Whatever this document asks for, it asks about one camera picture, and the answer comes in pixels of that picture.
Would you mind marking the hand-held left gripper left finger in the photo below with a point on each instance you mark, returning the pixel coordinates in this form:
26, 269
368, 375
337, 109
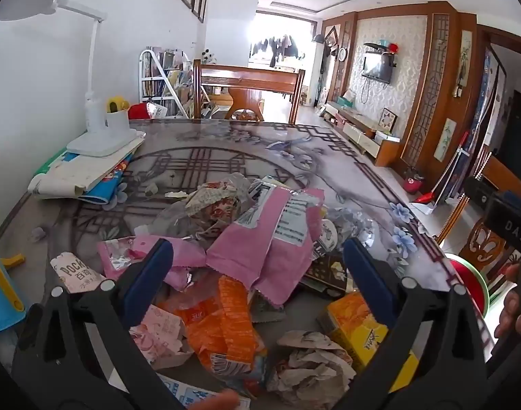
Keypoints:
147, 275

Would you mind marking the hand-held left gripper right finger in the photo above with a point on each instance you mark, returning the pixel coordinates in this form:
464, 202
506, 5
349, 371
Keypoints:
369, 275

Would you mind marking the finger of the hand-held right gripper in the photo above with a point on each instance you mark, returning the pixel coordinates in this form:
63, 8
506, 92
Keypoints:
478, 194

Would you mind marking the pink foil wrapper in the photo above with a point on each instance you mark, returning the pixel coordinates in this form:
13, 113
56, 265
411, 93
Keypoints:
115, 256

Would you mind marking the yellow wrapper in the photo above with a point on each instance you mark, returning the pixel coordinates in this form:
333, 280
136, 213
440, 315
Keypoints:
358, 329

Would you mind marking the floral print paper cup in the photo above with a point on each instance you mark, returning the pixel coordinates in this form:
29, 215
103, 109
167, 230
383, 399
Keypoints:
327, 232

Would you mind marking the red bin with green rim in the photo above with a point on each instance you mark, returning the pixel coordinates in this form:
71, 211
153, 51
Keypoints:
469, 282

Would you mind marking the person's right hand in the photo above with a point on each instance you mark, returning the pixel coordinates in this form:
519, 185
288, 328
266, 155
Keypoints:
509, 314

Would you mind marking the carved wooden chair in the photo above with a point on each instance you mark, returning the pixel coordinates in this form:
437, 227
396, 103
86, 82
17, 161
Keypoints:
484, 239

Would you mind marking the broom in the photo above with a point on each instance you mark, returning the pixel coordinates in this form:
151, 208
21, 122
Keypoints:
452, 166

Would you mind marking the dark brown carton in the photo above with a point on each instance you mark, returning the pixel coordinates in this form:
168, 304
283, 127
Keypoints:
328, 273

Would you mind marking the red dustpan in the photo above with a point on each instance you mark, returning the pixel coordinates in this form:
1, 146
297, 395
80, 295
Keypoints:
425, 198

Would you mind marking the pink white packet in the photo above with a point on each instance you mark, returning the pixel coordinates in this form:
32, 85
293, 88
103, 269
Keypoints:
158, 337

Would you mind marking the red gas cylinder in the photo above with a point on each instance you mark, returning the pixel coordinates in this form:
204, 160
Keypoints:
413, 184

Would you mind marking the pink snack box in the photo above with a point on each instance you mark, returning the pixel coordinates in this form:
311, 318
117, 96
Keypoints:
75, 273

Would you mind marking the small paper scrap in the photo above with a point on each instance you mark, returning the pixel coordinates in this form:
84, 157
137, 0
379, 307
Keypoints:
175, 194

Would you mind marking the orange snack wrapper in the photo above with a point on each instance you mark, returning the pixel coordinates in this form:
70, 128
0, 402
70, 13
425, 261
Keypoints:
226, 329

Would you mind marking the blue printed book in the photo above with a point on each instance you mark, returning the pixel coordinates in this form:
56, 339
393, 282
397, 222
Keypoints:
104, 190

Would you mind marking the pink mailer bag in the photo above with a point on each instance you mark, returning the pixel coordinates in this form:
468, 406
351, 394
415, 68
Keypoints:
277, 247

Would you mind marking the red printed crumpled paper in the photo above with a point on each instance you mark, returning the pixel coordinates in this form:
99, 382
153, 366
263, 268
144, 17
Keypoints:
213, 205

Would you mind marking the wooden television cabinet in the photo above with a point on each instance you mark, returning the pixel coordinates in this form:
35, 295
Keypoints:
386, 151

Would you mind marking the white crumpled paper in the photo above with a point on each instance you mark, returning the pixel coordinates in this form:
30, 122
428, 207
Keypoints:
311, 367

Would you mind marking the framed patterned picture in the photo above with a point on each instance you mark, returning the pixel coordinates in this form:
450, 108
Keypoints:
388, 120

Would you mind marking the white desk lamp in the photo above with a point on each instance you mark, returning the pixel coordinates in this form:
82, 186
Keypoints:
102, 145

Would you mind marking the green folder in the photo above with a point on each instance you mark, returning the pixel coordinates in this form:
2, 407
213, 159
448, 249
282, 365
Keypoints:
51, 164

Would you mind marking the blue yellow plastic toy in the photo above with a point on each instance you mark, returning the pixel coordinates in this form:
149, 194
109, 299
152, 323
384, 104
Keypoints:
2, 303

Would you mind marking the white pen holder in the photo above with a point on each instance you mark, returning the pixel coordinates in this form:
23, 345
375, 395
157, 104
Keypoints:
117, 121

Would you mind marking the red bag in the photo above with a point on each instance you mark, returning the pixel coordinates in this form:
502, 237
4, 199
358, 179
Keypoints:
136, 112

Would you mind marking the yellow tape dispenser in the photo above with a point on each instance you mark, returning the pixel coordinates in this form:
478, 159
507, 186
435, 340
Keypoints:
112, 104

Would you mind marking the bookshelf with books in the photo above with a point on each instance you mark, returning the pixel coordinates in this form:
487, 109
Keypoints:
175, 85

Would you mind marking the white stepladder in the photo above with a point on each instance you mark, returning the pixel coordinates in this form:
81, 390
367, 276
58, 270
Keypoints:
142, 77

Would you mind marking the wooden dining chair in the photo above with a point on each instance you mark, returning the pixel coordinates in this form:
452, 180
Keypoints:
250, 81

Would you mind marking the hanging clothes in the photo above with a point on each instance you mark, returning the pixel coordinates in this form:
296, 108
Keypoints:
277, 47

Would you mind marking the small bamboo wall painting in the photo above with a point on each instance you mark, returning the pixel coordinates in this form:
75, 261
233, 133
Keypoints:
445, 136

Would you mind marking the tall bamboo wall painting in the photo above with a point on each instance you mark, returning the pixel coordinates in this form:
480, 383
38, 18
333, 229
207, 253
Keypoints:
465, 62

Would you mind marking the wall television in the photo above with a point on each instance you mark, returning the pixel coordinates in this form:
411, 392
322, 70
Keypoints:
378, 68

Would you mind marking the wall shelf with items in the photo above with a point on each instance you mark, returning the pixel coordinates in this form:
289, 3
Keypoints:
380, 47

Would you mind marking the wall clock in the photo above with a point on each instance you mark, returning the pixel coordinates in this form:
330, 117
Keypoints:
343, 54

